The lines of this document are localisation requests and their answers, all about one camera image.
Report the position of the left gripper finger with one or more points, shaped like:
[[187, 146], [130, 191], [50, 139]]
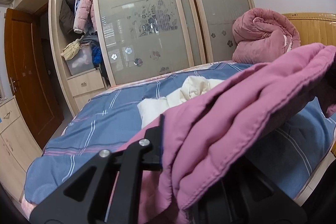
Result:
[[107, 188]]

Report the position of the pink white hooded jacket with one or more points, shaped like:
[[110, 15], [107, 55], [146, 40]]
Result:
[[204, 136]]

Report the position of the grey folded clothes pile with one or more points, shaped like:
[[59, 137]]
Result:
[[90, 38]]

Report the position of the lower wardrobe drawer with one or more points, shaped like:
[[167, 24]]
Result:
[[82, 99]]

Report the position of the wardrobe drawer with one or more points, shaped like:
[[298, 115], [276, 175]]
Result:
[[82, 99], [86, 82]]

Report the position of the beige side cabinet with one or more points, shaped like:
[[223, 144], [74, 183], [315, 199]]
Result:
[[18, 149]]

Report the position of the upper wardrobe drawer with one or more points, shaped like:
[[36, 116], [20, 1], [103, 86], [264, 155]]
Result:
[[86, 82]]

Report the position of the clear plastic storage box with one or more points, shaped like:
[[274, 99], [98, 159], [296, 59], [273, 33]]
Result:
[[81, 62]]

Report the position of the brown wooden door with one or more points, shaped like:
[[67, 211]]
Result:
[[28, 76]]

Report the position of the blue garment in wardrobe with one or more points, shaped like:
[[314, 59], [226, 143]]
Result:
[[96, 55]]

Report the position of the yellow cloth on box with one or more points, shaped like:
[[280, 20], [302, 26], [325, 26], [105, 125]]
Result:
[[71, 50]]

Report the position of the left frosted sliding wardrobe door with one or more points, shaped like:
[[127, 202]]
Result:
[[141, 39]]

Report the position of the hanging pink puffer jacket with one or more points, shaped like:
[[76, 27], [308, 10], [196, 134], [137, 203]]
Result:
[[85, 15]]

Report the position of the hanging dark jacket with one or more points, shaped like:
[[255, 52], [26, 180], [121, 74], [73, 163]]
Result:
[[66, 16]]

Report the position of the rolled pink quilt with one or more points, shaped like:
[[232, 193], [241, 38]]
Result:
[[263, 35]]

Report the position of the wooden bed headboard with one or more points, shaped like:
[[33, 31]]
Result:
[[314, 27]]

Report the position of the beige wooden wardrobe frame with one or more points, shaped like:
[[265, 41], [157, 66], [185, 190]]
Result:
[[60, 37]]

